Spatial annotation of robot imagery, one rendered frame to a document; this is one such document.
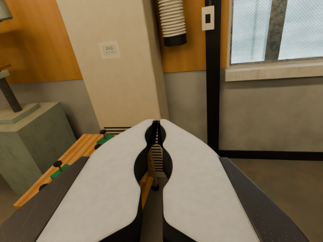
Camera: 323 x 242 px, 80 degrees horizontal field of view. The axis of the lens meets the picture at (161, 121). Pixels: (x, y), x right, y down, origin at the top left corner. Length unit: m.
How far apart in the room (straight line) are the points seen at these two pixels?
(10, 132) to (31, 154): 0.21
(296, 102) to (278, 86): 0.20
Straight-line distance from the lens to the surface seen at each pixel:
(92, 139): 1.55
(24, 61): 2.16
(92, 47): 1.39
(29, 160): 1.81
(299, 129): 1.91
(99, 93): 1.48
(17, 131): 1.67
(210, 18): 1.38
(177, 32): 1.32
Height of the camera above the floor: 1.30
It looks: 30 degrees down
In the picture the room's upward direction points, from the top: 9 degrees counter-clockwise
